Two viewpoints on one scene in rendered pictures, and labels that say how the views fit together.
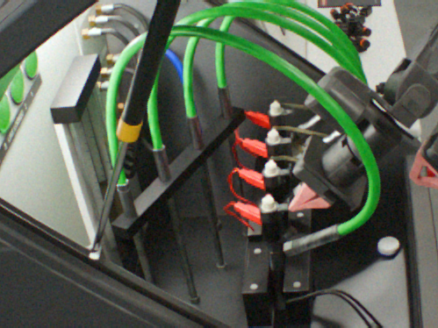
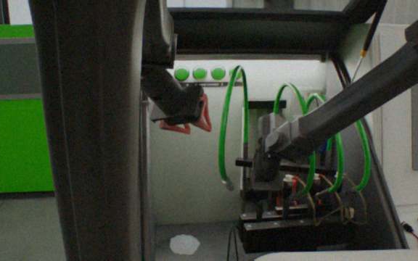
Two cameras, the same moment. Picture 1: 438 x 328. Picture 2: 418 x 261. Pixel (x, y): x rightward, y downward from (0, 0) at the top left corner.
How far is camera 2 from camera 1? 1.06 m
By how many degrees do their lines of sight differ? 65
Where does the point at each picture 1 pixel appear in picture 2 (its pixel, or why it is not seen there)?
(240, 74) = (351, 157)
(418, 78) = (284, 130)
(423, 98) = (274, 138)
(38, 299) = not seen: hidden behind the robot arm
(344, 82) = (271, 119)
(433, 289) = not seen: outside the picture
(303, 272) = (259, 227)
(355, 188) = (265, 184)
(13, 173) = not seen: hidden behind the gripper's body
